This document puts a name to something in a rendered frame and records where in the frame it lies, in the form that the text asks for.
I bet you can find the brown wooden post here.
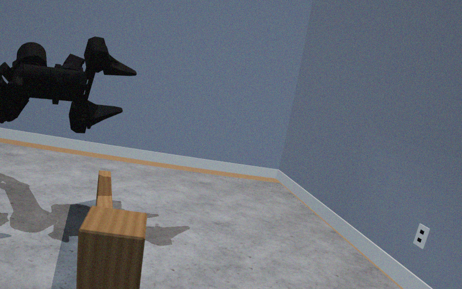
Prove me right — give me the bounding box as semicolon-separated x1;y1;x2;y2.
76;205;148;289

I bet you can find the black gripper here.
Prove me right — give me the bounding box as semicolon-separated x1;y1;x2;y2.
47;36;137;133

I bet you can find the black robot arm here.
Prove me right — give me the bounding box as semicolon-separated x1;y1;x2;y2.
0;42;85;124

